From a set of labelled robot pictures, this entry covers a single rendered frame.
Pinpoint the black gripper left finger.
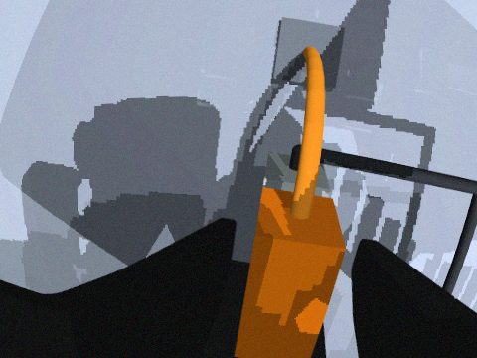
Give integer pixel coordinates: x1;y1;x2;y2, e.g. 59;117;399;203
0;218;236;358

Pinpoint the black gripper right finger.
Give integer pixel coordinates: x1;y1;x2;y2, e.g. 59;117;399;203
351;239;477;358

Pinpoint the black cord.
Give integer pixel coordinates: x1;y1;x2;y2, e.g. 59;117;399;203
263;144;477;294

